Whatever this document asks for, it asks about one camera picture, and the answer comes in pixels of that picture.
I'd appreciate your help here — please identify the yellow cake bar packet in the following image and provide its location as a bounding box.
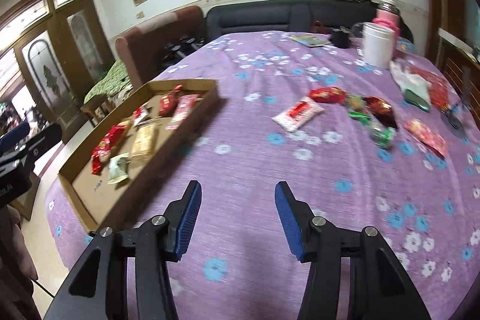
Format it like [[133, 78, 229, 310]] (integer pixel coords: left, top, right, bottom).
[[129, 124, 157, 160]]

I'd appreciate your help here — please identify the dark red puffed snack bag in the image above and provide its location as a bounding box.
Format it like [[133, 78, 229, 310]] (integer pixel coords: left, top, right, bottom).
[[159, 85, 183, 117]]

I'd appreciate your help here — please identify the red packet left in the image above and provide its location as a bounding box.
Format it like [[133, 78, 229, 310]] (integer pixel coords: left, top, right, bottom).
[[90, 121, 131, 175]]

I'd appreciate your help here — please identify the flat cardboard tray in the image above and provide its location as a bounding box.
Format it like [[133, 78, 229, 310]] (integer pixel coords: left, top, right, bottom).
[[58, 79, 220, 232]]

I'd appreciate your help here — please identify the wooden stool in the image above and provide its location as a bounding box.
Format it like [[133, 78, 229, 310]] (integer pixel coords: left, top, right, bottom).
[[80, 94, 115, 127]]

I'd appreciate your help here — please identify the green white wrapper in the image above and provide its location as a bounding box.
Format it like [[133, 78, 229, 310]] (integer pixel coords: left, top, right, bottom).
[[107, 153, 129, 184]]

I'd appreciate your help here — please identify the wooden door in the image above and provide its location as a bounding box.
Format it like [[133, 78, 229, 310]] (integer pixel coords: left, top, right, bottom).
[[1, 0, 114, 142]]

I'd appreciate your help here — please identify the white red snack packet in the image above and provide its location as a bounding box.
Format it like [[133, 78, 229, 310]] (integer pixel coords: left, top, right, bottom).
[[133, 105, 151, 127]]

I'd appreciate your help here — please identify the green patterned cushion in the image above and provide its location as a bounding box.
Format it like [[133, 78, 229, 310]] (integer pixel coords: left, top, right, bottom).
[[83, 60, 132, 104]]

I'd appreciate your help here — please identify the purple floral tablecloth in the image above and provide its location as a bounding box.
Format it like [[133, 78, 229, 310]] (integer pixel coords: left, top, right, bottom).
[[45, 30, 480, 320]]

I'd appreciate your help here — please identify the green foil candy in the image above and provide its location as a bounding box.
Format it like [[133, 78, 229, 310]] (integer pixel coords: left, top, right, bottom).
[[368, 121, 396, 149]]

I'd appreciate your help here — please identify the pink packet on table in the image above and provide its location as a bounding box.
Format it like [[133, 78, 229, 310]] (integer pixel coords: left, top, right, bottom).
[[403, 118, 448, 157]]

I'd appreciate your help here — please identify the brown armchair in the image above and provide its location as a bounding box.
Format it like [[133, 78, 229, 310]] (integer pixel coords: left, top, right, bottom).
[[115, 6, 203, 88]]

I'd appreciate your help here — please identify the pink snack packet in tray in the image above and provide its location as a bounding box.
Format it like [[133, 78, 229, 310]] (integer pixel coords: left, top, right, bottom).
[[165, 94, 200, 130]]

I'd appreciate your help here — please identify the black phone stand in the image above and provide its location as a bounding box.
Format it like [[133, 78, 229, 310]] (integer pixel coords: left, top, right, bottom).
[[441, 67, 471, 139]]

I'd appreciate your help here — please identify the yellow candy clear wrapper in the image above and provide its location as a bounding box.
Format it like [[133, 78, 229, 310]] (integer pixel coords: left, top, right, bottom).
[[344, 94, 371, 125]]

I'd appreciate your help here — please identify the red white long packet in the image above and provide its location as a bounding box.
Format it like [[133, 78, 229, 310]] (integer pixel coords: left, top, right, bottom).
[[272, 97, 325, 132]]

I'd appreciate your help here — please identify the red candy packet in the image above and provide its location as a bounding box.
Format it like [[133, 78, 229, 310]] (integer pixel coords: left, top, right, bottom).
[[308, 87, 347, 105]]

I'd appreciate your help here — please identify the white knit glove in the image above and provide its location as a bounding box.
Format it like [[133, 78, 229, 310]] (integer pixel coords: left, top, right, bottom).
[[389, 60, 431, 112]]

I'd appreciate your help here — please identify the red patterned gift bag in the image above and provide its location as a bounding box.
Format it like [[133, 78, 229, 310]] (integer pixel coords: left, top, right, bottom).
[[409, 66, 449, 111]]

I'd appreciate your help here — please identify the white plastic jar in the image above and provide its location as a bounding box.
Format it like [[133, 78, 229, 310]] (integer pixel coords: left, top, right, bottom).
[[362, 23, 395, 69]]

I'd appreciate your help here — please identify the black cup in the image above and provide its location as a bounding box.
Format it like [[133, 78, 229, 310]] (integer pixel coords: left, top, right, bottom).
[[329, 27, 351, 49]]

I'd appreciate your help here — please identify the black leather sofa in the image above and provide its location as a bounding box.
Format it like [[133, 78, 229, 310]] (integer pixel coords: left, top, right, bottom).
[[160, 0, 413, 63]]

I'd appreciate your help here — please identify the colourful booklet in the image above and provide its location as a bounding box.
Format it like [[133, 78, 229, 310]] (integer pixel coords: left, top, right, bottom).
[[289, 34, 331, 48]]

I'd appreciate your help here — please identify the pink sleeved thermos bottle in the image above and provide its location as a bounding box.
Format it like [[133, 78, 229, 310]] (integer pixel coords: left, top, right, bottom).
[[373, 0, 400, 38]]

